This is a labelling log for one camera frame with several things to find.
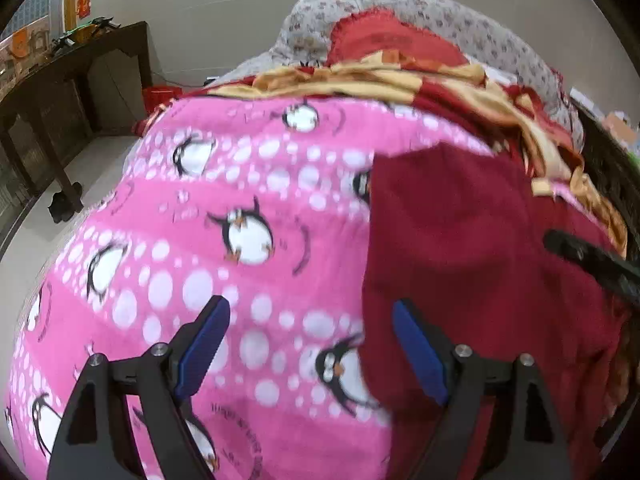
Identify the black shoe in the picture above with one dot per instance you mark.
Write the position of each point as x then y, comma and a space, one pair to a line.
62, 207

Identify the dark wooden table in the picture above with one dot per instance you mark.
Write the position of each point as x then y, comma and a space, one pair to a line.
65, 65

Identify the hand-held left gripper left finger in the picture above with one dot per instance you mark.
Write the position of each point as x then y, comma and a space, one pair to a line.
205, 345

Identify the red and gold quilt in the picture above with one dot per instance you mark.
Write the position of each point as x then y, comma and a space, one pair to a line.
450, 85

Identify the red wall hanging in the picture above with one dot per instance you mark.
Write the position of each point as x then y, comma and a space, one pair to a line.
85, 0

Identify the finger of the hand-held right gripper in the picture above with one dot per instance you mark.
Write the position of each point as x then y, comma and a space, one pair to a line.
590, 260

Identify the cardboard box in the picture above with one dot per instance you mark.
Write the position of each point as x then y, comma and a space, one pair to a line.
622, 127

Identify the red fringed pillow cloth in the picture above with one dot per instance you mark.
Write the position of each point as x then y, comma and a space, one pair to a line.
395, 40

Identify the dark red garment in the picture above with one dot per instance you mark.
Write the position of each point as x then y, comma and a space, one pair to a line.
475, 240

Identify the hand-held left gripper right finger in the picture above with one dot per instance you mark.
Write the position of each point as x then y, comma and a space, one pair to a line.
420, 355

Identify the window with grille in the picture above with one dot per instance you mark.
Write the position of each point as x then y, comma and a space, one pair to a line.
37, 5

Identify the red plastic basin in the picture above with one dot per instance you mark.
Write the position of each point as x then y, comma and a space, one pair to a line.
160, 97

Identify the orange printed box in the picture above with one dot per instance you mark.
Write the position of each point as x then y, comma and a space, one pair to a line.
30, 45

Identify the pink penguin print blanket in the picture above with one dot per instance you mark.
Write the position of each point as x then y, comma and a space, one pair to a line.
200, 240

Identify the green and black tool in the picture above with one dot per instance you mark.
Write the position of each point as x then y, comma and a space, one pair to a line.
95, 27

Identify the dark wooden headboard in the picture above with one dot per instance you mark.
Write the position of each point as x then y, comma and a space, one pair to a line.
605, 170

